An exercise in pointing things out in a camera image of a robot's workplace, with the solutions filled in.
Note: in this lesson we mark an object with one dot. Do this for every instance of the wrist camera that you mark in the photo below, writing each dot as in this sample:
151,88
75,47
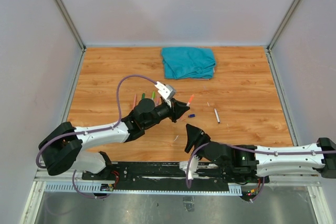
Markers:
190,167
166,92

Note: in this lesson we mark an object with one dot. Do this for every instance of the grey slotted cable duct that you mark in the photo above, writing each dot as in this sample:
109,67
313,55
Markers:
86,188

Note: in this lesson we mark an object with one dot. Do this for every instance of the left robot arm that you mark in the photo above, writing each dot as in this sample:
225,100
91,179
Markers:
66,147

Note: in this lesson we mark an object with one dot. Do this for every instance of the orange pen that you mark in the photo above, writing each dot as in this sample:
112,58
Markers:
190,100

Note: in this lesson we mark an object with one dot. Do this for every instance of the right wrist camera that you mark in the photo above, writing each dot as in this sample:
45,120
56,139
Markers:
190,167

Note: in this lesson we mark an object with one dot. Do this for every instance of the teal folded cloth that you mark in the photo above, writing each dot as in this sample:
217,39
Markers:
188,63

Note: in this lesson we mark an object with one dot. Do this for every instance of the blue white pen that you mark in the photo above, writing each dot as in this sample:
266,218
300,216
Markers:
217,116

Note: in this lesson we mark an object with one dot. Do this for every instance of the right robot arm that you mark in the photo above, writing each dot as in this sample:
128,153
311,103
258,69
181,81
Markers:
242,162

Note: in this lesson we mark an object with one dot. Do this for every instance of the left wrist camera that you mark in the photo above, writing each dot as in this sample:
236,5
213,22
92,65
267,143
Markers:
166,92

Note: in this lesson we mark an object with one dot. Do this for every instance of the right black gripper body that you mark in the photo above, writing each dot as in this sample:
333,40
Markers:
200,138

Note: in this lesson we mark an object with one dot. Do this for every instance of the pink pen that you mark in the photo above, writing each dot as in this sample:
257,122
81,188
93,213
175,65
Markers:
135,101

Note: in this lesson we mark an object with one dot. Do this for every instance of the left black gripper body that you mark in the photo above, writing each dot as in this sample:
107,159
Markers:
173,114

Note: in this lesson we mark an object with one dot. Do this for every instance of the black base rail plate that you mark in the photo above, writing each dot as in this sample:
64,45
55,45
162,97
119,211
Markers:
163,176

